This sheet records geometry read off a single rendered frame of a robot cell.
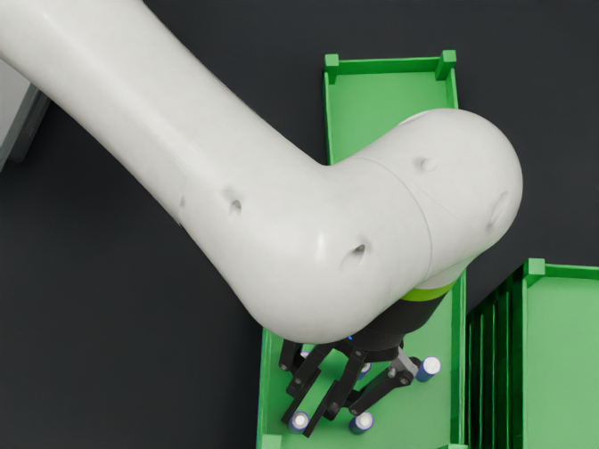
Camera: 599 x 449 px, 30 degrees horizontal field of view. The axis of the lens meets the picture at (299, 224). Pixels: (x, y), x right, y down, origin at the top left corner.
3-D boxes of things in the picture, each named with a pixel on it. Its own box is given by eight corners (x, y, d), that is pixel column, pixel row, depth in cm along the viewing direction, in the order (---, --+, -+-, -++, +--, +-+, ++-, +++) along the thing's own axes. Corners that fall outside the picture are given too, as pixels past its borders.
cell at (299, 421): (288, 416, 115) (291, 410, 109) (306, 417, 115) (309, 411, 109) (288, 434, 115) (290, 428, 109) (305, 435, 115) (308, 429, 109)
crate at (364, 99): (321, 74, 177) (324, 53, 169) (447, 69, 178) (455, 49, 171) (333, 258, 170) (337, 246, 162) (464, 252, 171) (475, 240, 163)
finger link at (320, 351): (343, 339, 95) (330, 330, 95) (297, 393, 104) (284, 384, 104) (364, 308, 97) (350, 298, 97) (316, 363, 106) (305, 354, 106)
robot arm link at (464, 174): (578, 162, 78) (471, 57, 81) (462, 235, 71) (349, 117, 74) (496, 272, 88) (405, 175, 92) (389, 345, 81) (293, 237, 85)
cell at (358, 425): (349, 416, 116) (356, 410, 109) (367, 417, 116) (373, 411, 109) (348, 434, 115) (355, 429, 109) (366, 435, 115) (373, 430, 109)
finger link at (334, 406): (372, 313, 97) (386, 321, 97) (343, 379, 106) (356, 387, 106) (351, 345, 95) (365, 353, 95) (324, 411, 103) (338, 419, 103)
